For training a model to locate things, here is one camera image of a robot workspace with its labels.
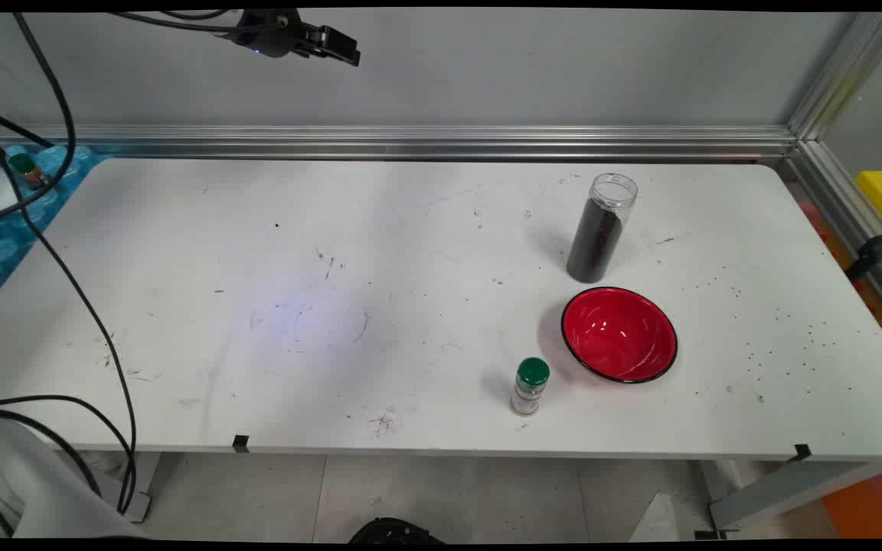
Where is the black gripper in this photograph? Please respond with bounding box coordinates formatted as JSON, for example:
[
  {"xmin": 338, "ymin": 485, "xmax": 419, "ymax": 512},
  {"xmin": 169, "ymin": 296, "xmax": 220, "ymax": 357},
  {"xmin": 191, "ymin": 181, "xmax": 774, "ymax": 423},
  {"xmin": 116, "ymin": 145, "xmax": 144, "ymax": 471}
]
[{"xmin": 224, "ymin": 9, "xmax": 361, "ymax": 68}]

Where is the clear jar with black grains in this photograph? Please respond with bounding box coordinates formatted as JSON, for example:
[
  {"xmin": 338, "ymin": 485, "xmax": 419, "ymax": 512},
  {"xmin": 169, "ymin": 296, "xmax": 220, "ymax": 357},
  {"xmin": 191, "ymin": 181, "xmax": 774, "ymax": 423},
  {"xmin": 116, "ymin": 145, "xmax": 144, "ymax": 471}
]
[{"xmin": 566, "ymin": 173, "xmax": 639, "ymax": 284}]

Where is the green-cap bottle with red label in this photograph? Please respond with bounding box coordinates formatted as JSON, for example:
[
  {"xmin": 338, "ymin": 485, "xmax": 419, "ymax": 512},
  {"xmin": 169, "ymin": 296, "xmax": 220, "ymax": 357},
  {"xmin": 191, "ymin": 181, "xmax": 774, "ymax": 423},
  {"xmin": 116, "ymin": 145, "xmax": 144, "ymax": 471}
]
[{"xmin": 8, "ymin": 153, "xmax": 47, "ymax": 191}]

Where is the small green-lid spice bottle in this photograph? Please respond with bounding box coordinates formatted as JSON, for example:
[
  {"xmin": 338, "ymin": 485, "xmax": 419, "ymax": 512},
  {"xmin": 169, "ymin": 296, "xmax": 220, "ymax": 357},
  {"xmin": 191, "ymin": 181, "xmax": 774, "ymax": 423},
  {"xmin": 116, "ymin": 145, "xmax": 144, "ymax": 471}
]
[{"xmin": 510, "ymin": 357, "xmax": 551, "ymax": 417}]

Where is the red bowl with black rim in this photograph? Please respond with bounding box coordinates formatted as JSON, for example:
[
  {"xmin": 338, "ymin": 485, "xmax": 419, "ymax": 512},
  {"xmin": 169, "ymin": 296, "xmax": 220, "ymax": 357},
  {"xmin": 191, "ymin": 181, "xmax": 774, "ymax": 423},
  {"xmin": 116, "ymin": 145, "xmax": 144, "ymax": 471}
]
[{"xmin": 560, "ymin": 286, "xmax": 678, "ymax": 384}]

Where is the round black object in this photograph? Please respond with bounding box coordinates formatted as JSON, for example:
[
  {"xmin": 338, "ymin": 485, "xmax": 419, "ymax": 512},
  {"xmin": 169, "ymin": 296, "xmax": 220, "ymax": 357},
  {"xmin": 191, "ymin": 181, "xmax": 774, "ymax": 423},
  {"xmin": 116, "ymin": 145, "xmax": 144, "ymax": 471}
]
[{"xmin": 348, "ymin": 517, "xmax": 446, "ymax": 544}]

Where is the orange plastic crate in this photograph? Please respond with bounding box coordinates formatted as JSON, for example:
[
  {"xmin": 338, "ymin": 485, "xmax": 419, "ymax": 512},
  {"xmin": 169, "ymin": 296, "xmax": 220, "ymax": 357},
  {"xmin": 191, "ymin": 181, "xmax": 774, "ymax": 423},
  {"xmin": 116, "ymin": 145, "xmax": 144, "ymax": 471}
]
[{"xmin": 820, "ymin": 463, "xmax": 882, "ymax": 538}]

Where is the long aluminium frame rail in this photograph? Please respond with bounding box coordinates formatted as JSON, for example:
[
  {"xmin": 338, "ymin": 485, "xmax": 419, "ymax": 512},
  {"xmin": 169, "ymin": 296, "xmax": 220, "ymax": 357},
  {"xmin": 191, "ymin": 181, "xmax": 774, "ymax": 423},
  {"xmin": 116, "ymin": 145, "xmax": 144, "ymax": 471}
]
[{"xmin": 0, "ymin": 125, "xmax": 798, "ymax": 163}]

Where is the thin black cable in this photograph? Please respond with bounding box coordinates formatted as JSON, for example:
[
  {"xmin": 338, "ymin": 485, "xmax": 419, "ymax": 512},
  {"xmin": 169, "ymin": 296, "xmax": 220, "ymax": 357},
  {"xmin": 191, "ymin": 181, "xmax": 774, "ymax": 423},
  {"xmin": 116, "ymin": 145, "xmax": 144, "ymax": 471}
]
[{"xmin": 0, "ymin": 9, "xmax": 289, "ymax": 227}]

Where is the black background cable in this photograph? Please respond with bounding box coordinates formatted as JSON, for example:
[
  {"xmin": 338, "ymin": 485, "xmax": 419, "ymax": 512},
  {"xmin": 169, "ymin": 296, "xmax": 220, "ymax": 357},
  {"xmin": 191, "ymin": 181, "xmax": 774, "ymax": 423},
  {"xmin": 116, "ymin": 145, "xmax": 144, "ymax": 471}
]
[{"xmin": 0, "ymin": 107, "xmax": 53, "ymax": 148}]

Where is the aluminium frame post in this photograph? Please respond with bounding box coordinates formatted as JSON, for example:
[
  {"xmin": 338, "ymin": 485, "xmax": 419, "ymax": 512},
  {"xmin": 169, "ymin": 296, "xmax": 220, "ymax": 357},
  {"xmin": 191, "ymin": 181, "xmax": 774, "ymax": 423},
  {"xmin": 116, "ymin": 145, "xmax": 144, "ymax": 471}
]
[{"xmin": 788, "ymin": 11, "xmax": 882, "ymax": 142}]

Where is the short aluminium frame rail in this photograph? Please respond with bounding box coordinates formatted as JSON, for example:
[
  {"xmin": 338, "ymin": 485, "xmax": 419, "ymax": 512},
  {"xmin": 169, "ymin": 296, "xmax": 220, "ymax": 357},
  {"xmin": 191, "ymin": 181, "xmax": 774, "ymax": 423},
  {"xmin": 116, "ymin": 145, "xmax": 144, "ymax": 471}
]
[{"xmin": 782, "ymin": 140, "xmax": 882, "ymax": 334}]

